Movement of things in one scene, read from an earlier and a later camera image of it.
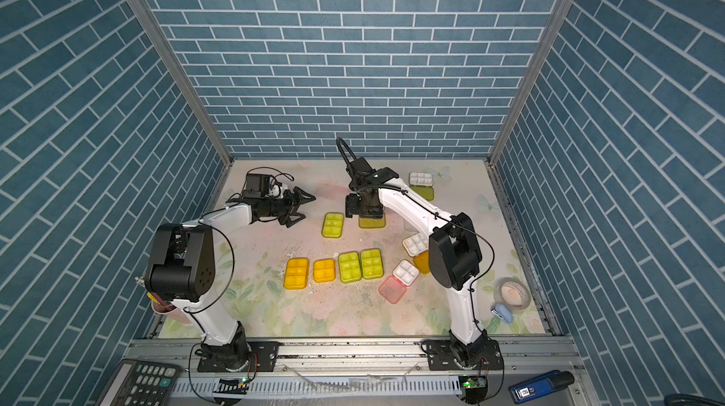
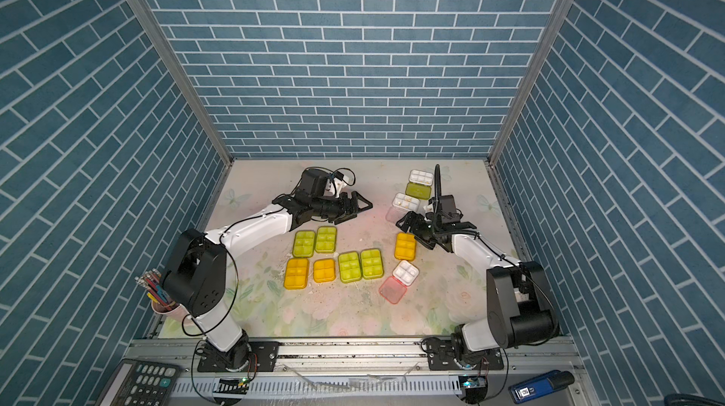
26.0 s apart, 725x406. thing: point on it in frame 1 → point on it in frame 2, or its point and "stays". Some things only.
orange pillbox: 296,273 stays
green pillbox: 371,263 stays
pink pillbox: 404,274 stays
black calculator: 141,381 stays
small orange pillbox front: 324,270 stays
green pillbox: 372,223 → 326,239
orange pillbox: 417,247 → 405,246
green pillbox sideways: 332,225 → 304,244
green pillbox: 349,266 stays
